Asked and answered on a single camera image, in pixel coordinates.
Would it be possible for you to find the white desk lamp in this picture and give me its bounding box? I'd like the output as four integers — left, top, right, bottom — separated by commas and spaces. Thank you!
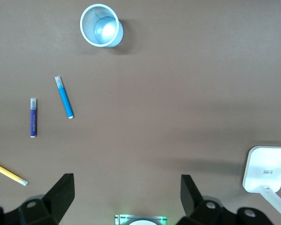
242, 145, 281, 225

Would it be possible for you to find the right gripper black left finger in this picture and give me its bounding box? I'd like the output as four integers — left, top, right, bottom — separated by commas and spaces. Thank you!
0, 173, 75, 225

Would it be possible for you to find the purple marker pen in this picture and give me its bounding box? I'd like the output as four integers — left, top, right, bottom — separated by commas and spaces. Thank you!
30, 97, 37, 138

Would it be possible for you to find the translucent blue plastic cup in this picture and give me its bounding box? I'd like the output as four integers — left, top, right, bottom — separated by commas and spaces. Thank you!
80, 3, 124, 48

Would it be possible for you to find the yellow marker pen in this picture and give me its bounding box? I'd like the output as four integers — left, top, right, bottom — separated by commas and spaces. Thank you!
0, 163, 29, 187

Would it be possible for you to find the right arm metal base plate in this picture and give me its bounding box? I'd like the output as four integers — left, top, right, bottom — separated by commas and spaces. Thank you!
114, 214, 167, 225

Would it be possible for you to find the brown table cover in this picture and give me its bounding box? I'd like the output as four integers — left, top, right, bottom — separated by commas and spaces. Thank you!
0, 0, 281, 225

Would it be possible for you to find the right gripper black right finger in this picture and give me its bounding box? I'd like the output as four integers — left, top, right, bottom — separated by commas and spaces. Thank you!
177, 174, 272, 225

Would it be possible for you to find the blue marker pen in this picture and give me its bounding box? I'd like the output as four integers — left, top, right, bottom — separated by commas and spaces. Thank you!
54, 75, 74, 119

